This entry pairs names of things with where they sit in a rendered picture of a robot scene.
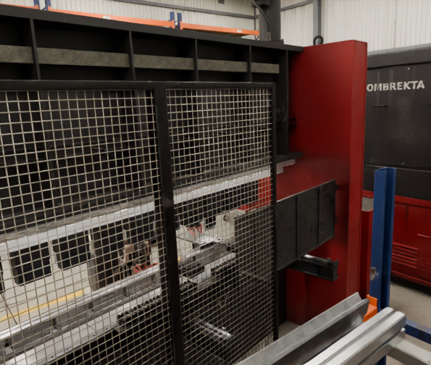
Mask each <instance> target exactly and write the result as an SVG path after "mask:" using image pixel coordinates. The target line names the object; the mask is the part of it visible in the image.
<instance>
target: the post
mask: <svg viewBox="0 0 431 365"><path fill-rule="evenodd" d="M154 84H155V89H153V90H151V97H154V98H153V99H152V105H154V106H153V113H155V114H153V116H154V121H155V122H154V129H156V130H155V131H154V134H155V137H156V138H155V144H156V145H157V146H156V153H157V152H158V153H157V154H156V160H158V161H157V168H158V169H157V172H158V175H159V176H158V181H159V190H161V191H159V197H160V205H161V206H160V209H161V212H162V213H161V218H162V219H163V220H162V226H163V228H162V233H164V234H163V235H159V236H157V242H160V241H162V237H163V240H164V241H163V246H164V247H165V248H164V254H165V255H164V256H161V255H163V246H162V242H160V243H158V249H160V248H162V249H161V250H158V252H159V256H160V257H159V263H161V264H160V265H159V270H161V269H163V270H162V271H160V277H161V278H160V279H161V288H162V290H163V289H165V288H166V283H167V293H166V290H163V291H162V297H163V296H165V295H166V294H169V295H168V296H167V297H166V296H165V297H163V298H162V303H164V304H163V310H164V311H163V315H164V316H166V315H167V316H166V317H164V323H165V322H167V321H168V312H169V320H170V326H171V327H170V329H169V328H168V327H169V322H167V323H165V324H164V329H166V330H165V331H164V332H165V336H166V335H167V336H166V337H165V342H167V341H168V340H170V339H171V345H172V346H171V348H170V341H168V342H167V343H166V348H168V347H169V348H168V349H166V351H167V354H168V353H170V352H171V349H172V357H173V358H172V359H171V353H170V354H168V355H167V360H169V359H170V360H169V361H168V362H167V365H171V364H172V363H173V365H185V351H184V340H183V320H182V309H181V298H180V278H179V267H178V257H177V236H176V226H175V205H174V195H173V184H172V164H171V153H170V133H169V123H168V111H167V92H166V83H154ZM152 180H153V184H156V183H158V181H157V177H152ZM155 216H156V221H158V220H160V214H156V215H155ZM158 227H161V221H158V222H156V228H158ZM164 260H165V263H162V262H163V261H164ZM164 265H165V268H166V269H165V274H167V275H166V281H167V282H166V283H164V284H162V283H163V282H165V276H164V275H165V274H164ZM162 276H163V277H162ZM167 301H168V307H169V308H168V311H167ZM165 302H166V303H165ZM165 309H166V310H165ZM167 328H168V329H167ZM170 332H171V333H170ZM169 333H170V335H168V334H169Z"/></svg>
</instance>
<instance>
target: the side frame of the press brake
mask: <svg viewBox="0 0 431 365"><path fill-rule="evenodd" d="M367 49H368V42H365V41H358V40H354V39H351V40H347V41H337V42H332V43H323V44H317V45H313V46H303V52H298V53H293V54H289V119H290V118H296V121H290V122H289V125H291V124H297V125H296V127H289V151H300V152H303V156H302V157H300V158H297V159H295V160H296V163H295V164H290V165H287V166H284V167H283V172H282V173H279V174H277V201H279V200H280V199H283V198H286V197H288V196H291V195H294V194H296V193H299V192H301V191H304V190H307V189H310V188H313V187H314V186H317V185H320V184H322V183H325V182H328V181H330V180H334V179H335V180H336V185H338V189H337V190H336V191H335V217H337V218H338V221H337V222H336V223H335V237H334V238H332V239H330V240H328V241H327V242H325V243H323V244H322V245H320V246H319V247H317V248H315V249H314V250H313V251H310V252H309V253H307V254H309V255H311V256H316V257H320V258H323V259H327V258H331V260H332V261H336V260H337V259H339V266H338V278H337V279H336V280H335V281H334V282H331V281H329V280H324V279H322V278H318V277H315V276H311V275H309V274H304V273H302V272H297V271H295V270H292V269H288V268H286V320H288V321H290V322H293V323H295V324H298V325H302V324H304V323H306V322H308V321H309V320H311V319H313V318H314V317H316V316H318V315H319V314H321V313H322V312H324V311H326V310H328V309H329V308H331V307H333V306H334V305H336V304H337V303H340V302H341V301H342V300H344V299H346V298H347V297H349V296H350V295H353V294H354V293H356V292H358V293H359V273H360V252H361V212H362V191H363V171H364V131H365V110H366V89H367Z"/></svg>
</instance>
